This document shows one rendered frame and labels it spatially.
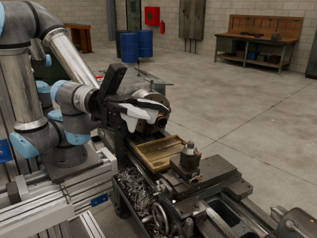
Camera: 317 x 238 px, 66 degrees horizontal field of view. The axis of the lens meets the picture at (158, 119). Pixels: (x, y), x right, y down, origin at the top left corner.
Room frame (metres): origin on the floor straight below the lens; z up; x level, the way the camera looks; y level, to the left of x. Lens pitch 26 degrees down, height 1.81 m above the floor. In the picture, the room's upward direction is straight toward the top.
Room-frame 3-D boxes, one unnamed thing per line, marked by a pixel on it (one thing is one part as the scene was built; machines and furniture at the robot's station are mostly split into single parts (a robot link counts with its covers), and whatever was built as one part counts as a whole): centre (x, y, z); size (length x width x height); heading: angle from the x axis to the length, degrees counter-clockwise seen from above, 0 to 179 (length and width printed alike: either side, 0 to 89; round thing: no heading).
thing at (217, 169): (1.08, -0.22, 0.95); 0.43 x 0.17 x 0.05; 119
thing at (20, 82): (0.82, 0.48, 1.54); 0.15 x 0.12 x 0.55; 146
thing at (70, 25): (10.23, 3.22, 0.50); 1.61 x 0.44 x 1.00; 43
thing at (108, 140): (1.98, 0.28, 0.43); 0.60 x 0.48 x 0.86; 29
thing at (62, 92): (0.68, 0.26, 1.56); 0.11 x 0.08 x 0.09; 56
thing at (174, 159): (1.08, -0.15, 0.99); 0.20 x 0.10 x 0.05; 29
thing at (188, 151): (1.06, -0.16, 1.13); 0.08 x 0.08 x 0.03
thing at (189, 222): (0.83, -0.14, 0.84); 0.04 x 0.04 x 0.10; 29
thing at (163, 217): (0.95, -0.05, 0.75); 0.27 x 0.10 x 0.23; 29
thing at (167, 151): (1.41, -0.06, 0.89); 0.36 x 0.30 x 0.04; 119
